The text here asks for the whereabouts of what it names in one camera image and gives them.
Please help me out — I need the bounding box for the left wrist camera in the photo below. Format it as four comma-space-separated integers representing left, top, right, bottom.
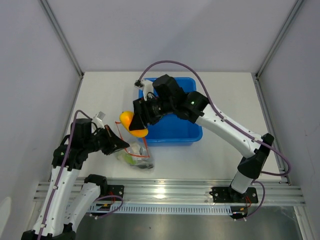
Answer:
92, 111, 106, 129

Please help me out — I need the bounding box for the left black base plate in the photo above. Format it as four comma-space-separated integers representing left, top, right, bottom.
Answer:
106, 184, 125, 204

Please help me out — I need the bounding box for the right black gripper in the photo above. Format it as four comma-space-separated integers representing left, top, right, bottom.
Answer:
130, 94, 175, 131

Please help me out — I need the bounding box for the yellow orange mango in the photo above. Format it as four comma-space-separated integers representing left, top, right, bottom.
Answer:
119, 111, 149, 138

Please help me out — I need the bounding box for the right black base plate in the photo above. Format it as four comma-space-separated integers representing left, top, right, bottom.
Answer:
209, 186, 259, 204

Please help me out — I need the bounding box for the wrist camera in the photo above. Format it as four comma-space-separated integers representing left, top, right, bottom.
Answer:
92, 111, 106, 129
133, 74, 187, 101

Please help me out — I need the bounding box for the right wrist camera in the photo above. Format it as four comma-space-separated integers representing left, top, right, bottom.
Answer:
133, 74, 187, 101

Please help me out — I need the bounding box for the left aluminium frame post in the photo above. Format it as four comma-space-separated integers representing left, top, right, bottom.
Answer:
38, 0, 84, 78

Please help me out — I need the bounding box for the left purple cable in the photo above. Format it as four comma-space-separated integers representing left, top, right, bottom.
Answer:
36, 109, 125, 240

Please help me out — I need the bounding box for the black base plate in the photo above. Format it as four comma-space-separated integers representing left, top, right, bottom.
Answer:
209, 186, 259, 204
106, 184, 125, 204

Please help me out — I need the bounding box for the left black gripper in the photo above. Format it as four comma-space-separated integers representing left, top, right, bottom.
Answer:
84, 124, 130, 155

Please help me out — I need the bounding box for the blue plastic bin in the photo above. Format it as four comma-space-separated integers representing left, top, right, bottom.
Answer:
138, 76, 203, 147

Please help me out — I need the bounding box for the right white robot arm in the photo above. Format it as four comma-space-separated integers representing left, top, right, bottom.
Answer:
129, 91, 274, 202

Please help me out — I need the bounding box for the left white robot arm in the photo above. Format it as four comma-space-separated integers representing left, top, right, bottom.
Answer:
21, 118, 129, 240

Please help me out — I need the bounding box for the white slotted cable duct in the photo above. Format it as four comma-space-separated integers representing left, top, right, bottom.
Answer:
86, 202, 233, 216

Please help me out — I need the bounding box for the aluminium front rail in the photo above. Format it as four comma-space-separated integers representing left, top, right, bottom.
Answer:
33, 177, 306, 207

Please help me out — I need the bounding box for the clear orange zip bag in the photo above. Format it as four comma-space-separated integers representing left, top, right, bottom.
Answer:
115, 121, 155, 172

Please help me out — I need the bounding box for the right aluminium frame post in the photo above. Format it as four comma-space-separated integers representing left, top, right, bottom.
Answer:
254, 0, 306, 78

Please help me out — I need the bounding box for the aluminium frame post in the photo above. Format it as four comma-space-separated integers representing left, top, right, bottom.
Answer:
254, 0, 306, 78
38, 0, 84, 78

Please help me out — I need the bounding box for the grey toy fish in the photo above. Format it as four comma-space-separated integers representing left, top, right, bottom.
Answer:
135, 160, 155, 170

